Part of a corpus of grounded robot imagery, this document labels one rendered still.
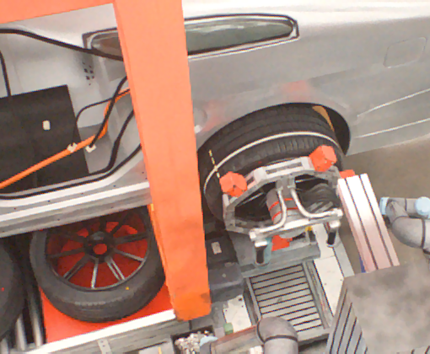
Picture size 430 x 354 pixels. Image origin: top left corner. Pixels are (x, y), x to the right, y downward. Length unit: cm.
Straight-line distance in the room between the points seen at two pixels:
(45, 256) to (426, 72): 197
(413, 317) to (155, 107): 95
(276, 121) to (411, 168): 153
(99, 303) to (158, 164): 146
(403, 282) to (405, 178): 260
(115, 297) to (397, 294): 195
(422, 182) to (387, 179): 20
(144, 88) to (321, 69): 124
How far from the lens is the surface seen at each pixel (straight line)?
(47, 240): 428
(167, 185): 287
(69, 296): 413
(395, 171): 503
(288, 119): 373
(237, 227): 394
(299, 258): 452
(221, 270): 421
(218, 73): 333
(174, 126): 260
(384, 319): 240
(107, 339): 418
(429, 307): 243
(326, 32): 337
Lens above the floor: 423
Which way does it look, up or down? 62 degrees down
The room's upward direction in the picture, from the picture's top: 2 degrees clockwise
